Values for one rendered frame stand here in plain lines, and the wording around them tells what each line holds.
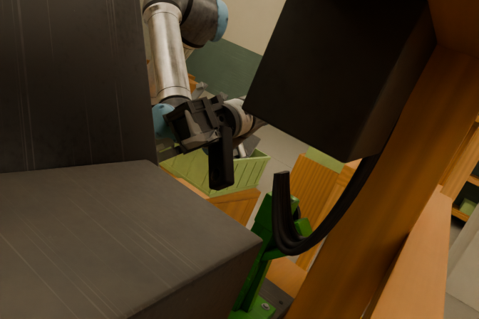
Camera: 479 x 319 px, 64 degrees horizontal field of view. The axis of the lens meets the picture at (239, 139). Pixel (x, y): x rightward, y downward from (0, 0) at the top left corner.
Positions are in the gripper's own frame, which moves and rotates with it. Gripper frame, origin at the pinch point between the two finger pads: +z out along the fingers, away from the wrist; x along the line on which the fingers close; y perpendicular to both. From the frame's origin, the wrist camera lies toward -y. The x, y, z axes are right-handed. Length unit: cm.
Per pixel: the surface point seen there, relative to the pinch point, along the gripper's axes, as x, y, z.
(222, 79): -490, 127, -653
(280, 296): -13, -41, -29
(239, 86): -456, 95, -655
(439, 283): 34.8, -22.2, 1.1
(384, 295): 33.8, -17.6, 10.4
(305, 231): 6.7, -23.1, -21.2
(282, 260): -23, -40, -47
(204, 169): -62, -9, -70
